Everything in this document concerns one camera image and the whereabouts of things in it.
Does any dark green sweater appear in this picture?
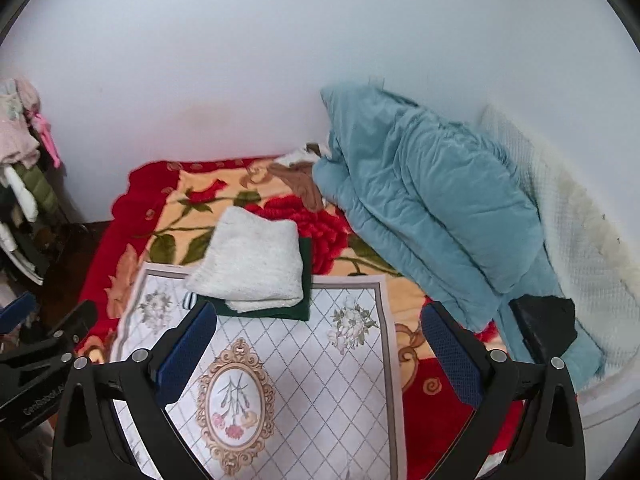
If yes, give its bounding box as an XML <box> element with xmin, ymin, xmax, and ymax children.
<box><xmin>181</xmin><ymin>237</ymin><xmax>313</xmax><ymax>322</ymax></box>

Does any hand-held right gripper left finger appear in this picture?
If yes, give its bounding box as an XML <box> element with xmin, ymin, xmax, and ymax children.
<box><xmin>51</xmin><ymin>301</ymin><xmax>218</xmax><ymax>480</ymax></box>

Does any white crumpled cloth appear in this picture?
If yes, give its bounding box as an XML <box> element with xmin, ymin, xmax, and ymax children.
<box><xmin>274</xmin><ymin>144</ymin><xmax>333</xmax><ymax>167</ymax></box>

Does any red floral blanket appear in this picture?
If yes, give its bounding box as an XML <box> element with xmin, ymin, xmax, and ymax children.
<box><xmin>75</xmin><ymin>157</ymin><xmax>531</xmax><ymax>480</ymax></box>

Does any white diamond-patterned mat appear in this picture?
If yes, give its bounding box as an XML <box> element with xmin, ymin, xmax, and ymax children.
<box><xmin>109</xmin><ymin>262</ymin><xmax>407</xmax><ymax>480</ymax></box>

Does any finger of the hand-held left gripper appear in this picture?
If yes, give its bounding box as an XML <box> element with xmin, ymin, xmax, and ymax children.
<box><xmin>20</xmin><ymin>300</ymin><xmax>98</xmax><ymax>352</ymax></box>
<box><xmin>0</xmin><ymin>292</ymin><xmax>38</xmax><ymax>336</ymax></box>

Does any light blue quilt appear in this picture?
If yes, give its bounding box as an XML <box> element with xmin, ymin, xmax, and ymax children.
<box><xmin>312</xmin><ymin>82</ymin><xmax>606</xmax><ymax>393</ymax></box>

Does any brown cloth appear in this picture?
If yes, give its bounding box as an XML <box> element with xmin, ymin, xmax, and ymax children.
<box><xmin>272</xmin><ymin>162</ymin><xmax>326</xmax><ymax>211</ymax></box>

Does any black pouch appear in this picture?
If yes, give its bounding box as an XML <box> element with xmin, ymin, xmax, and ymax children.
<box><xmin>509</xmin><ymin>295</ymin><xmax>578</xmax><ymax>363</ymax></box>

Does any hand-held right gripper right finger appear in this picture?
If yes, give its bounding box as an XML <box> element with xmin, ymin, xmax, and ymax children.
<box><xmin>421</xmin><ymin>301</ymin><xmax>586</xmax><ymax>480</ymax></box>

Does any white knit blanket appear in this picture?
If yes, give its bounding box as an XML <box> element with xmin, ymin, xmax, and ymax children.
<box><xmin>477</xmin><ymin>105</ymin><xmax>640</xmax><ymax>428</ymax></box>

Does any pile of clothes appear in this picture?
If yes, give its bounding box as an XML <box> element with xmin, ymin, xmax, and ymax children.
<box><xmin>0</xmin><ymin>77</ymin><xmax>76</xmax><ymax>286</ymax></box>

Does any white fluffy sweater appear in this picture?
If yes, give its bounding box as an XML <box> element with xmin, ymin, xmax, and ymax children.
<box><xmin>185</xmin><ymin>206</ymin><xmax>305</xmax><ymax>313</ymax></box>

